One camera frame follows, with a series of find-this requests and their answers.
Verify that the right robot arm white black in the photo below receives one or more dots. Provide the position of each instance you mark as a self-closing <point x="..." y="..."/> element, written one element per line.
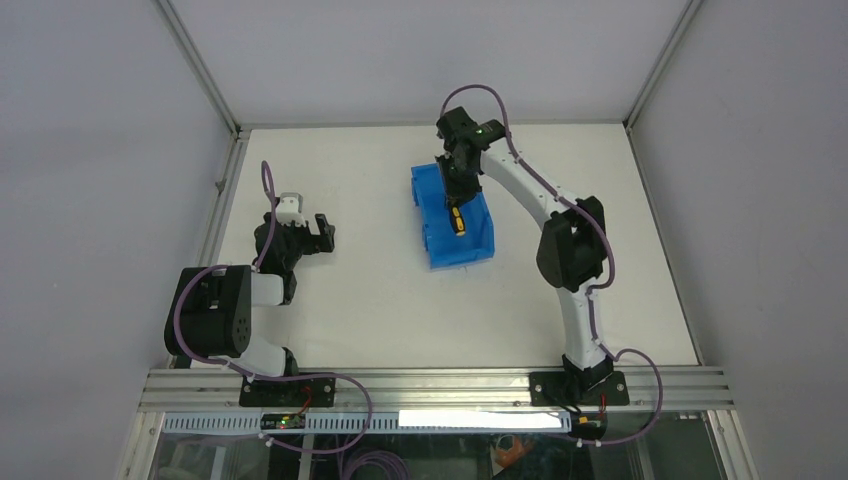
<point x="572" y="248"/>

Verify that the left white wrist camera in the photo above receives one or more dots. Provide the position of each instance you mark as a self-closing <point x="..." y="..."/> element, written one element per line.
<point x="288" y="210"/>

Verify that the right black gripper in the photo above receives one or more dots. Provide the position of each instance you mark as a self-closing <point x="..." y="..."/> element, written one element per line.
<point x="453" y="191"/>

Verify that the small electronics board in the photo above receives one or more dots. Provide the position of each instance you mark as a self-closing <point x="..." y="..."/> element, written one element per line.
<point x="279" y="421"/>

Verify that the blue plastic bin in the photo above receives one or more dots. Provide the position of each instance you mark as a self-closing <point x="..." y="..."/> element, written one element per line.
<point x="444" y="247"/>

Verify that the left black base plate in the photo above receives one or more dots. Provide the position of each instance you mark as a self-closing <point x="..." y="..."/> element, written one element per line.
<point x="315" y="390"/>

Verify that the black yellow screwdriver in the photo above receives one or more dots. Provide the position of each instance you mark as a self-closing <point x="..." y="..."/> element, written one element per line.
<point x="457" y="221"/>

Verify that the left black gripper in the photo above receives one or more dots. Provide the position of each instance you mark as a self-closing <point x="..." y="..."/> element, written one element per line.
<point x="314" y="243"/>

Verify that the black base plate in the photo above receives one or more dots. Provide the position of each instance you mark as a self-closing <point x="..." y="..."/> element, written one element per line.
<point x="558" y="388"/>
<point x="315" y="390"/>

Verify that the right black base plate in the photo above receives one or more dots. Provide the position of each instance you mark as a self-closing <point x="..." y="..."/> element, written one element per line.
<point x="558" y="388"/>

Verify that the slotted cable duct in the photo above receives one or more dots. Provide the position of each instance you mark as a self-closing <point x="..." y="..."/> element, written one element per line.
<point x="401" y="422"/>

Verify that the orange object below table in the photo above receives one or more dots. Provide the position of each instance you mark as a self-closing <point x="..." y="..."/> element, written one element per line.
<point x="508" y="449"/>

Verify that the aluminium front rail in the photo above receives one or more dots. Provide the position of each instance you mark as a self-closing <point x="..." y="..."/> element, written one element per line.
<point x="675" y="388"/>

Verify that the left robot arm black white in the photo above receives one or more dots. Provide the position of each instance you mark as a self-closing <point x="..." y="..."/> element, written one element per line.
<point x="211" y="316"/>

